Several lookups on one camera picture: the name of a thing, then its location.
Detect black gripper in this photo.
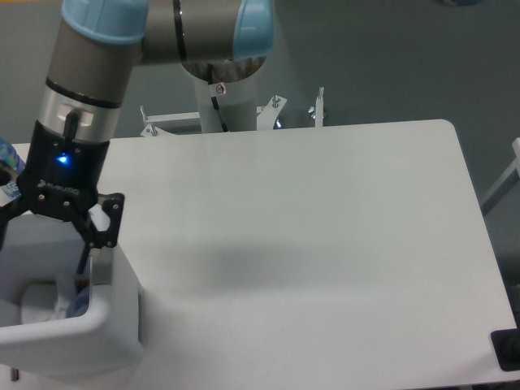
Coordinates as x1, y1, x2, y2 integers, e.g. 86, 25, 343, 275
1, 122, 124, 274

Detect white paper wrapper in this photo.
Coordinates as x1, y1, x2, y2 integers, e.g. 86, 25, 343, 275
20, 283, 76, 324

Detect clear plastic bottle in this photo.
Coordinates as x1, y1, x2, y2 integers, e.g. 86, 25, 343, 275
66, 287, 90, 319

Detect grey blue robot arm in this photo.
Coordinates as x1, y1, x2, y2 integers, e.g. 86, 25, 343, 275
1, 1, 274, 271

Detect white plastic trash can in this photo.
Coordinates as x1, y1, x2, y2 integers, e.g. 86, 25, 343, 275
1, 214, 144, 377

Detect blue labelled water bottle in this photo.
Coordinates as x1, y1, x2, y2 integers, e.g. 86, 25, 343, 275
1, 139, 25, 200

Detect black clamp at table edge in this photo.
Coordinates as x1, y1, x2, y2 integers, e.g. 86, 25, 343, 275
491, 328, 519, 372

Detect white metal frame bracket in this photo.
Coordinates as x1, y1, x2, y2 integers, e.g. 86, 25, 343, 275
140, 106, 201, 137

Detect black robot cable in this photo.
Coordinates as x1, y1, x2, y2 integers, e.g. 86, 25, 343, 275
206, 62, 229, 133

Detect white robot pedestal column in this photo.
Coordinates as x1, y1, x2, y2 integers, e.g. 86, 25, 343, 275
184, 56, 267, 133

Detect white upright bracket post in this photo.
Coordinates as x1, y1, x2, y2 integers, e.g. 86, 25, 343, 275
307, 86, 327, 128

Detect white frame leg right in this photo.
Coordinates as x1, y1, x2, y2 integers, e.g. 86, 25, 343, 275
480, 138, 519, 216

